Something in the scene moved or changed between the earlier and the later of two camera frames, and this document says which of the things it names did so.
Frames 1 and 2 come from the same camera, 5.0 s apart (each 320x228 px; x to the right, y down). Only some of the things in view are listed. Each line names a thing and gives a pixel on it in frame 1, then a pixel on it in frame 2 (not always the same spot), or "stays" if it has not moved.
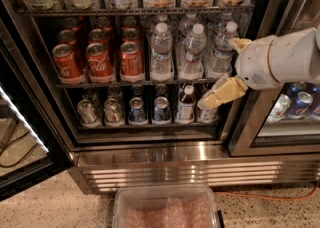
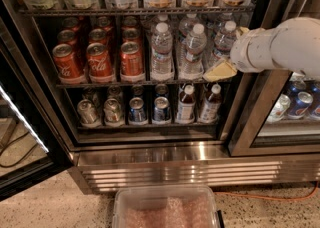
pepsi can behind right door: (298, 109) stays
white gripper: (254, 62) -> (246, 53)
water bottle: (186, 25) stays
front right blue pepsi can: (161, 110) stays
